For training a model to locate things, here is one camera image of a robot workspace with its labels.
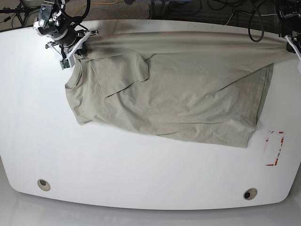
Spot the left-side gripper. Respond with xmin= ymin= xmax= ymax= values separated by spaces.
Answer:
xmin=279 ymin=31 xmax=301 ymax=59

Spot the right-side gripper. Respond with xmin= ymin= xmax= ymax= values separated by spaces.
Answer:
xmin=45 ymin=29 xmax=99 ymax=59

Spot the beige T-shirt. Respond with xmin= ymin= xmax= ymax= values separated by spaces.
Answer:
xmin=65 ymin=32 xmax=293 ymax=148

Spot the white power strip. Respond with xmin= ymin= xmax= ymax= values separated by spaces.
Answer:
xmin=280 ymin=11 xmax=296 ymax=19

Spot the black tripod stand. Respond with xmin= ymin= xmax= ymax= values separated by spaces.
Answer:
xmin=0 ymin=0 xmax=40 ymax=29

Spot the red tape rectangle marking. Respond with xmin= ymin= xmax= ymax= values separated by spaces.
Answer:
xmin=263 ymin=131 xmax=285 ymax=166

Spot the right-side wrist camera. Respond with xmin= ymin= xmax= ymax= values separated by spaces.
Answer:
xmin=60 ymin=58 xmax=75 ymax=70

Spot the yellow cable on floor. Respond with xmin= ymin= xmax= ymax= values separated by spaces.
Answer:
xmin=72 ymin=1 xmax=118 ymax=18

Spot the left table cable grommet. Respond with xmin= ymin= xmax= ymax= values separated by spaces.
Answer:
xmin=37 ymin=179 xmax=51 ymax=192

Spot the table cable grommet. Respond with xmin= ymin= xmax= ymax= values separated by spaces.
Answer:
xmin=37 ymin=179 xmax=51 ymax=192
xmin=243 ymin=188 xmax=258 ymax=201

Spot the right table cable grommet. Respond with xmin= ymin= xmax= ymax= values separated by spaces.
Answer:
xmin=243 ymin=188 xmax=258 ymax=201

